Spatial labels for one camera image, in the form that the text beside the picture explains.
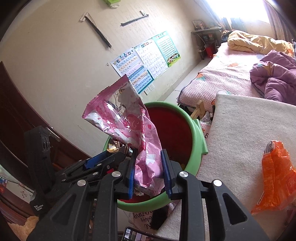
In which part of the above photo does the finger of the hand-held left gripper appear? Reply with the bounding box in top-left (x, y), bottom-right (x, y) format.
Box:
top-left (61, 162), bottom-right (121, 183)
top-left (84, 151), bottom-right (130, 169)

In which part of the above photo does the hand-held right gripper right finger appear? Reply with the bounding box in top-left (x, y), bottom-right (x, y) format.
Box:
top-left (160, 149), bottom-right (270, 241)

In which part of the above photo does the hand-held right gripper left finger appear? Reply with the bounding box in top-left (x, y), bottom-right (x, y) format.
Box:
top-left (26, 148), bottom-right (139, 241)

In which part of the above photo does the yellow brown candy wrapper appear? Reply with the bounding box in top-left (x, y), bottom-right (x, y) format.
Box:
top-left (107, 144), bottom-right (129, 154)

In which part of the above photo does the red bucket with green rim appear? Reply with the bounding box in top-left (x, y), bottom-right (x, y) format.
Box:
top-left (103, 102), bottom-right (208, 211)

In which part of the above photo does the pink foil snack bag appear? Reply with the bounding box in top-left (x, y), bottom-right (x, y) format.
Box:
top-left (82, 75), bottom-right (166, 197)

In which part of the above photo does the white floral cloth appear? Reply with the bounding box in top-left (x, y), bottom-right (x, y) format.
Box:
top-left (0, 164), bottom-right (35, 200)

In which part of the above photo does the smartphone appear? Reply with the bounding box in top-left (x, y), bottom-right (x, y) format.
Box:
top-left (121, 227), bottom-right (160, 241)

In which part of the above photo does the beige fluffy cloth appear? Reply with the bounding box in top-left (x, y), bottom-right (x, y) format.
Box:
top-left (9, 215), bottom-right (40, 241)

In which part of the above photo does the light wooden slat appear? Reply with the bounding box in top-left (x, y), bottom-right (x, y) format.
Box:
top-left (191, 101), bottom-right (206, 121)

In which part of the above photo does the orange snack packet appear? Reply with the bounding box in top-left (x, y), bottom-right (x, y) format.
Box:
top-left (251, 140), bottom-right (296, 215)

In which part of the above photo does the pink carrot print bed pad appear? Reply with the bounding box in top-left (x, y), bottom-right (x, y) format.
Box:
top-left (177, 45), bottom-right (265, 109)

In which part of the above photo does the purple quilt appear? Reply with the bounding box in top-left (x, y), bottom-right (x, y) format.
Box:
top-left (250, 50), bottom-right (296, 105)

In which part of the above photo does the dark side desk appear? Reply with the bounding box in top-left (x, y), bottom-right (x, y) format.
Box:
top-left (191, 27), bottom-right (223, 59)

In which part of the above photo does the yellow quilt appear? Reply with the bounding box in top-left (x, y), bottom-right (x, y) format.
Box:
top-left (227, 30), bottom-right (295, 57)

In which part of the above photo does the green garment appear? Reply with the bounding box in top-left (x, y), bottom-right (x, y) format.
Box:
top-left (230, 17), bottom-right (245, 30)

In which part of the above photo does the window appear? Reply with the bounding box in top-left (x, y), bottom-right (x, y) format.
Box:
top-left (206, 0), bottom-right (271, 24)

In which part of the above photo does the pink patterned curtain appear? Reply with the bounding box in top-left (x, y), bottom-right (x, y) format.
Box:
top-left (264, 0), bottom-right (296, 47)

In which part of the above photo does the metal door handle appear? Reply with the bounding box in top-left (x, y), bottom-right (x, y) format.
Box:
top-left (45, 127), bottom-right (61, 142)

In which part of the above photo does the blue learning wall poster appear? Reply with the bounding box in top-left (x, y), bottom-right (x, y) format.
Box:
top-left (110, 48), bottom-right (154, 94)

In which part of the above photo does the white learning wall poster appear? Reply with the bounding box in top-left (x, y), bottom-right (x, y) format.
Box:
top-left (134, 38), bottom-right (169, 79)

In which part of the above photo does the black strip with white bracket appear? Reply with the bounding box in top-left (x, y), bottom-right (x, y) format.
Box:
top-left (80, 12), bottom-right (113, 49)

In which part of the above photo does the green learning wall poster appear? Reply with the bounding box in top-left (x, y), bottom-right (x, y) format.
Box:
top-left (153, 31), bottom-right (181, 67)

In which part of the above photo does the black wall bar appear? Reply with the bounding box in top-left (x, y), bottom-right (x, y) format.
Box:
top-left (120, 10), bottom-right (148, 27)

